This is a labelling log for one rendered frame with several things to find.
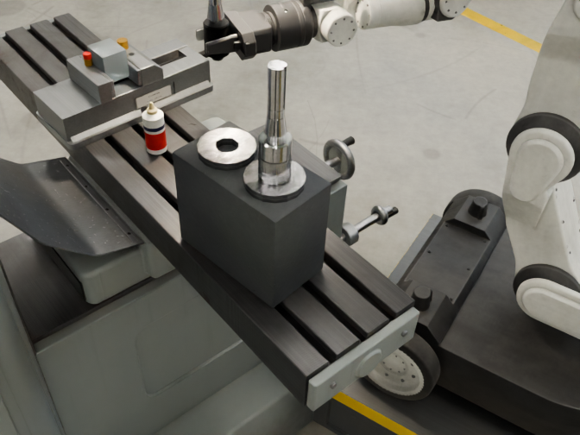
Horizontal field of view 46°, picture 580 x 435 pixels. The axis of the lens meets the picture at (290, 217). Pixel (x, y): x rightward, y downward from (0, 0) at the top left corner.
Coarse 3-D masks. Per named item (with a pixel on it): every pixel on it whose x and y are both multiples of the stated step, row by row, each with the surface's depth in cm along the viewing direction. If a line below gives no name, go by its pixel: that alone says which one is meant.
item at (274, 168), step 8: (264, 152) 92; (288, 152) 92; (264, 160) 93; (272, 160) 92; (280, 160) 92; (288, 160) 94; (264, 168) 94; (272, 168) 93; (280, 168) 93; (288, 168) 95; (264, 176) 95; (272, 176) 94; (280, 176) 94; (288, 176) 96; (272, 184) 95; (280, 184) 95
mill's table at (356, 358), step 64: (0, 64) 156; (64, 64) 158; (128, 128) 137; (192, 128) 138; (128, 192) 124; (192, 256) 112; (256, 320) 103; (320, 320) 104; (384, 320) 104; (320, 384) 97
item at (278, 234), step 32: (224, 128) 105; (192, 160) 101; (224, 160) 99; (256, 160) 100; (192, 192) 104; (224, 192) 97; (256, 192) 95; (288, 192) 94; (320, 192) 97; (192, 224) 109; (224, 224) 102; (256, 224) 96; (288, 224) 95; (320, 224) 102; (224, 256) 107; (256, 256) 100; (288, 256) 100; (320, 256) 108; (256, 288) 105; (288, 288) 105
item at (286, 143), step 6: (288, 132) 93; (258, 138) 92; (264, 138) 92; (288, 138) 92; (264, 144) 91; (270, 144) 91; (276, 144) 91; (282, 144) 91; (288, 144) 92; (270, 150) 91; (276, 150) 91; (282, 150) 91
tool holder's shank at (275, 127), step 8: (272, 64) 85; (280, 64) 85; (272, 72) 84; (280, 72) 84; (272, 80) 85; (280, 80) 85; (272, 88) 86; (280, 88) 86; (272, 96) 87; (280, 96) 87; (272, 104) 88; (280, 104) 88; (272, 112) 88; (280, 112) 88; (272, 120) 89; (280, 120) 89; (264, 128) 91; (272, 128) 90; (280, 128) 90; (272, 136) 91; (280, 136) 91
